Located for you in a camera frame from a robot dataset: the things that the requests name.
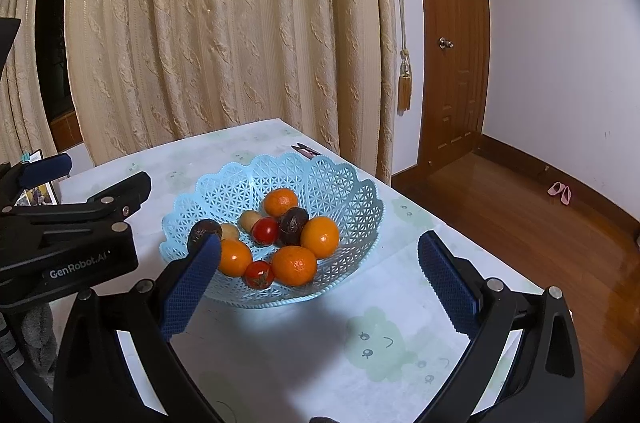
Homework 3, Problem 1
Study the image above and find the light blue lattice plastic basket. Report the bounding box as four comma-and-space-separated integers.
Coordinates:
159, 153, 385, 310

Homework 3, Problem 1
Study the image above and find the photo collage card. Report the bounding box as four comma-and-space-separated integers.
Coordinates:
14, 148, 62, 207

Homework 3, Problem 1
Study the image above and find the narrow beige patterned curtain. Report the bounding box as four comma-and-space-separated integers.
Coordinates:
0, 0, 58, 164

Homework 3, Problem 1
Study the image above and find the wooden window sill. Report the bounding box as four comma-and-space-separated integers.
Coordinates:
50, 110, 83, 151

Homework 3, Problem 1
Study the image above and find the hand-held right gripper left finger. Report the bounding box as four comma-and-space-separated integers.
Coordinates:
52, 233, 223, 423

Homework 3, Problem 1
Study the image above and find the gold curtain tassel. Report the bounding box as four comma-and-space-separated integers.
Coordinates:
396, 0, 412, 114

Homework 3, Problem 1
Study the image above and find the dark purple passion fruit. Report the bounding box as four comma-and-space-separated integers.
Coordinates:
188, 219, 223, 254
278, 206, 310, 246

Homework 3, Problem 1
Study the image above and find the person's left forearm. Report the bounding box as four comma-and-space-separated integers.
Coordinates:
22, 300, 55, 386

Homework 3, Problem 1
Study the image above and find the brown wooden door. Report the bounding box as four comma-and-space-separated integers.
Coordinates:
410, 0, 491, 176

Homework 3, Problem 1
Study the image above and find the dark window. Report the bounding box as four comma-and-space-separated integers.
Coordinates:
35, 0, 76, 124

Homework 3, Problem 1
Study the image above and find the orange mandarin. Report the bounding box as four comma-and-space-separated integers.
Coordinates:
217, 239, 253, 277
263, 188, 299, 218
271, 246, 318, 287
300, 216, 341, 260

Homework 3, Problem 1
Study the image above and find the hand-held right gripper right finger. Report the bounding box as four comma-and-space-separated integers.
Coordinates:
410, 230, 586, 423

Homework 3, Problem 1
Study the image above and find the red cherry tomato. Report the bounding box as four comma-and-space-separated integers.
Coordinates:
251, 217, 279, 246
243, 260, 275, 290

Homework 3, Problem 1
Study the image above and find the wide beige patterned curtain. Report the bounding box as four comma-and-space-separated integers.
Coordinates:
65, 0, 398, 184

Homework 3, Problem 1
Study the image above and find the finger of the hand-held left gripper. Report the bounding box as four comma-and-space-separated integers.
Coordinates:
0, 153, 71, 209
0, 172, 152, 231

